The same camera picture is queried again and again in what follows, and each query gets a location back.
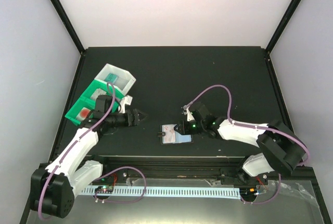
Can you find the white bin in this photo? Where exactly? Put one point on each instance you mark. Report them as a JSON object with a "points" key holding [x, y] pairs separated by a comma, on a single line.
{"points": [[122, 79]]}

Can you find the white card in green bin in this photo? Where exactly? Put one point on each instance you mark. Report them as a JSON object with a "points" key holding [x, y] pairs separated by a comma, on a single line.
{"points": [[97, 93]]}

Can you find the green bin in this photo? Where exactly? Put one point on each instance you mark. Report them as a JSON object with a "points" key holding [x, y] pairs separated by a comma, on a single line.
{"points": [[77, 106], [96, 84]]}

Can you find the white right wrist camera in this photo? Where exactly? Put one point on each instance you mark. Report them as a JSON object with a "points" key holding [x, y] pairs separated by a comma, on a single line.
{"points": [[188, 114]]}

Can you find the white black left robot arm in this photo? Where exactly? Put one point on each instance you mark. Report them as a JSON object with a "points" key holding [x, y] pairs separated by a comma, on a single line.
{"points": [[54, 187]]}

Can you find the left controller board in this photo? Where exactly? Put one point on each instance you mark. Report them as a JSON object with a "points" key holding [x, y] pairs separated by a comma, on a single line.
{"points": [[104, 189]]}

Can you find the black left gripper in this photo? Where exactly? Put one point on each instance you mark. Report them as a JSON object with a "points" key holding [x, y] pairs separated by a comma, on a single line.
{"points": [[135, 117]]}

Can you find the green bin middle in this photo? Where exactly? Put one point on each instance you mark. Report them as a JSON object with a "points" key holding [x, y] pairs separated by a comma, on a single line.
{"points": [[96, 84]]}

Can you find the controller board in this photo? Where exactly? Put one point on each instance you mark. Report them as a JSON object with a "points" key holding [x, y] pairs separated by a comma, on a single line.
{"points": [[250, 191], [104, 189]]}

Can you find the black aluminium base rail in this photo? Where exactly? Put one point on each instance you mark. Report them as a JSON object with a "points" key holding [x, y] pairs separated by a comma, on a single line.
{"points": [[225, 169]]}

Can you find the black frame post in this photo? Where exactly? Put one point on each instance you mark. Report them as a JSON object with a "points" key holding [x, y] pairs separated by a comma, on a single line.
{"points": [[292, 7], [68, 25]]}

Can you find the black right frame post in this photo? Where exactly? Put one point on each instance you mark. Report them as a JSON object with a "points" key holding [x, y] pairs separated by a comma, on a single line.
{"points": [[292, 7]]}

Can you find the black left frame post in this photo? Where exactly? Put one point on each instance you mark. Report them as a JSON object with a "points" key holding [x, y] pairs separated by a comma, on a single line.
{"points": [[68, 25]]}

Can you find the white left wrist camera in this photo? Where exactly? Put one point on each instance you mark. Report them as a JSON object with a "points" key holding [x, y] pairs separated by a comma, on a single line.
{"points": [[125, 101]]}

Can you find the right controller board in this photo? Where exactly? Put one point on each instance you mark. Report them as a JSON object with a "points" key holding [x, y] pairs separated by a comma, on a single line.
{"points": [[250, 191]]}

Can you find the green bin near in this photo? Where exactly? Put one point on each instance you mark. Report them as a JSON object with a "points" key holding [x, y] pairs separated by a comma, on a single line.
{"points": [[77, 106]]}

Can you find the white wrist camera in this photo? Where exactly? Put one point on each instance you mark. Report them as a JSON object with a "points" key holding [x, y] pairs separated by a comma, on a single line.
{"points": [[125, 101], [188, 114]]}

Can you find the white slotted cable duct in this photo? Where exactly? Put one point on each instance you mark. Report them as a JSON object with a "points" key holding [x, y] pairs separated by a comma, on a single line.
{"points": [[164, 191]]}

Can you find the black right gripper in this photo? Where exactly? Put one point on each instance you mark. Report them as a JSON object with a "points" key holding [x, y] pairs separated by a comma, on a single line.
{"points": [[183, 125]]}

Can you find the red circle card in bin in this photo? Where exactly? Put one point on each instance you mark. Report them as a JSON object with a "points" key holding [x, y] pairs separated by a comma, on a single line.
{"points": [[83, 114]]}

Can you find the teal card in white bin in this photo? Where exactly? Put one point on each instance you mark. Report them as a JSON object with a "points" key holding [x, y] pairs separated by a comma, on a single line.
{"points": [[111, 78]]}

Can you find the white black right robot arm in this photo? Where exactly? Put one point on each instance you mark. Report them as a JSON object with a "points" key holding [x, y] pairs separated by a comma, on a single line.
{"points": [[280, 150]]}

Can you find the white patterned card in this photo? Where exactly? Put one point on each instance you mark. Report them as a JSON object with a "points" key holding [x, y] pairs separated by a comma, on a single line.
{"points": [[169, 136]]}

